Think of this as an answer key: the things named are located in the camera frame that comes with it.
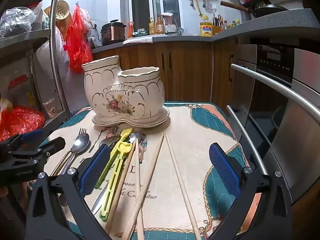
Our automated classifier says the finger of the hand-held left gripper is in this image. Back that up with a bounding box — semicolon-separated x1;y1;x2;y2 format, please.
0;129;44;154
5;137;66;160

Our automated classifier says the small shiny steel spoon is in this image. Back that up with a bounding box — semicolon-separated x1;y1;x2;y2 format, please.
129;131;143;143

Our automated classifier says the white dish cloth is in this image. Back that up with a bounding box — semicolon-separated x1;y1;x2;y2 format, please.
123;36;153;45

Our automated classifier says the knife block with scissors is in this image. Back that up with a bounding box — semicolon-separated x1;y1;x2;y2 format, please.
212;14;223;34

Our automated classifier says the clear plastic cup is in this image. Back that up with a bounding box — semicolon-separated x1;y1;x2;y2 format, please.
42;97;57;118

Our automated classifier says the row of condiment bottles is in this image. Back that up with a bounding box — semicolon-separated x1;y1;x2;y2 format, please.
220;19;241;30

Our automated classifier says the chrome metal shelf rack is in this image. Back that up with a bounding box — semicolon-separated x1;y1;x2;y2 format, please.
0;0;73;130

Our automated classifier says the built-in steel oven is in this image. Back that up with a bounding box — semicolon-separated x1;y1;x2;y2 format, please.
226;39;320;203

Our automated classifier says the clear bag of dark goods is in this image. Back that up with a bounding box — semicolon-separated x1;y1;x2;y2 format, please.
0;7;37;39

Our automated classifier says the white plastic bag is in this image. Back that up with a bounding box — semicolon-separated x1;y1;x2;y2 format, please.
35;25;73;115

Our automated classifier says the floral ceramic cutlery holder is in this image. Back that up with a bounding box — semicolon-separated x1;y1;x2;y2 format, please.
82;55;170;128

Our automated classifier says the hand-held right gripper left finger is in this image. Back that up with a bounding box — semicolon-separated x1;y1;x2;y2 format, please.
25;144;112;240

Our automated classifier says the steel table knife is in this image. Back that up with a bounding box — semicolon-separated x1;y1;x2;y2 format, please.
91;185;110;215

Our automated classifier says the crumpled red plastic bag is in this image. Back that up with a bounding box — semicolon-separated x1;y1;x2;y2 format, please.
0;105;46;142

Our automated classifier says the printed teal beige table mat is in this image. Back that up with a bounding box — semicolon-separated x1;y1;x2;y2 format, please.
37;102;265;240

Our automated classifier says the hanging red plastic bag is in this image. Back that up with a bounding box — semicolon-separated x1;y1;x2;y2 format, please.
65;5;93;74

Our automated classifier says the yellow cooking oil bottle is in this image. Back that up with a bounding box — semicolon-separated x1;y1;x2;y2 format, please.
199;21;214;37

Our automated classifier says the yellow green plastic stick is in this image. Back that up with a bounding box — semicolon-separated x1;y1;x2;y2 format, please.
95;128;133;189
99;141;132;221

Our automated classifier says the copper black rice cooker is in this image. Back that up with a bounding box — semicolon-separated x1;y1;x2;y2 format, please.
100;19;127;46

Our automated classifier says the wooden kitchen cabinet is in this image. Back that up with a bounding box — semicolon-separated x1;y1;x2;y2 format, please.
92;41;258;105

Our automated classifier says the gold metal strainer ladle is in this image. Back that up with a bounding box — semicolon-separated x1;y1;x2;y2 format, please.
44;0;73;22

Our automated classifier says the dark steel fork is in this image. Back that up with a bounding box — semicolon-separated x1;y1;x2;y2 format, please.
99;135;122;148

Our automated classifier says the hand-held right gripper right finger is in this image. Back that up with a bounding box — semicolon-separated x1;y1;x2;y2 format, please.
209;142;294;240

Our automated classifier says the black wok with wooden handle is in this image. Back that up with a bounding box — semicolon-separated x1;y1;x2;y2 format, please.
220;0;288;18

